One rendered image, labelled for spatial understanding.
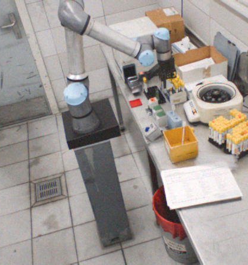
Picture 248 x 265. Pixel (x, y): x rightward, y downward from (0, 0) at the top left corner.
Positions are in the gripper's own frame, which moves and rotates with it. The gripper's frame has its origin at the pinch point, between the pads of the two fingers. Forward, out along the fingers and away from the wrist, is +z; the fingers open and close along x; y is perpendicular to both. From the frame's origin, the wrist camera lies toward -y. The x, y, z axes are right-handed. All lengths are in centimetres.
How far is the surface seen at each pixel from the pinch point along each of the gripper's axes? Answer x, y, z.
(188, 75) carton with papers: 8.8, 18.5, -0.6
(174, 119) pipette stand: -25.3, -3.0, 1.2
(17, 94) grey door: 165, -102, 66
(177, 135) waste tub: -32.9, -4.6, 5.7
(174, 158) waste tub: -45.3, -10.6, 8.0
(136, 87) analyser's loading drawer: 21.2, -10.4, 6.2
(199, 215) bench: -78, -13, 11
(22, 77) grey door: 165, -91, 49
